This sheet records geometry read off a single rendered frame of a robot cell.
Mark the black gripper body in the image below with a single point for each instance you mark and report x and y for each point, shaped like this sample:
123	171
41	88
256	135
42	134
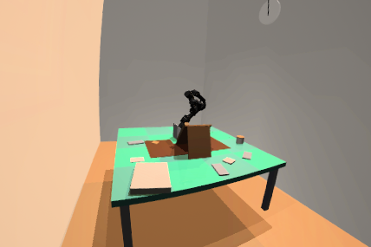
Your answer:
191	102

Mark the dark grey cylinder with orange top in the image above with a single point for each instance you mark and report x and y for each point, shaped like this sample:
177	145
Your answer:
240	139

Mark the grey flat bar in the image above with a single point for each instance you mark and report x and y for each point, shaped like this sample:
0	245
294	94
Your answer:
247	155
220	170
136	142

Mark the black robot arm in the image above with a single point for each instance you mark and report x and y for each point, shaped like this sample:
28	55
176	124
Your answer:
201	106

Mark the beige flat rectangular tile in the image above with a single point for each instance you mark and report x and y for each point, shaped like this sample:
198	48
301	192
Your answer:
228	160

